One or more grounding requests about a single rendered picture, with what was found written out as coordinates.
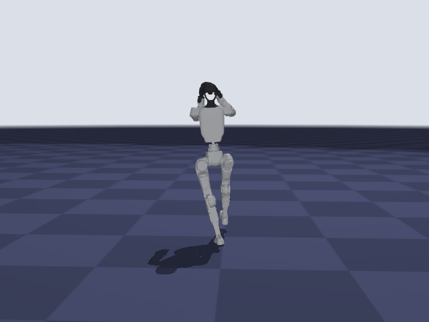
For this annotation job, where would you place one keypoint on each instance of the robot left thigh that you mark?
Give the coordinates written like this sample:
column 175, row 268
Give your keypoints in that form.
column 203, row 177

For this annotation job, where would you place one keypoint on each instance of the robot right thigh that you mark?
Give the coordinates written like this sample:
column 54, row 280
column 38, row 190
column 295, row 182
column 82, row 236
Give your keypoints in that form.
column 226, row 170

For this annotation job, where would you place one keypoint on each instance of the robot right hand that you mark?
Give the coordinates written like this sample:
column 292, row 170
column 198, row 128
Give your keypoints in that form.
column 218, row 92

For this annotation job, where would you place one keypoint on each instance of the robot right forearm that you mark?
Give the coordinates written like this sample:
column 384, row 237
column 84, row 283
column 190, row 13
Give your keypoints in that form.
column 222, row 101

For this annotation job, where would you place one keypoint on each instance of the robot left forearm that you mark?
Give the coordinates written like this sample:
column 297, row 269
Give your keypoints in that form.
column 200, row 104

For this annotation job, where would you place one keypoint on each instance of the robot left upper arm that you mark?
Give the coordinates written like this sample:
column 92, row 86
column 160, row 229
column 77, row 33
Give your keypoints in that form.
column 194, row 113

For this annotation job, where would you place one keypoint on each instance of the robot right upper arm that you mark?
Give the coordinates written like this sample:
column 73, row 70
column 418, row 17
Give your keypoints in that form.
column 229, row 111

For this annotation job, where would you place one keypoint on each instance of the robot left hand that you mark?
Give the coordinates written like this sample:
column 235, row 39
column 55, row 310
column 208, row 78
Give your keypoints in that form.
column 201, row 92

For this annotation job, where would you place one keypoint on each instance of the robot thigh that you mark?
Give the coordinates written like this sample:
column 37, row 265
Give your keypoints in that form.
column 226, row 170
column 203, row 177

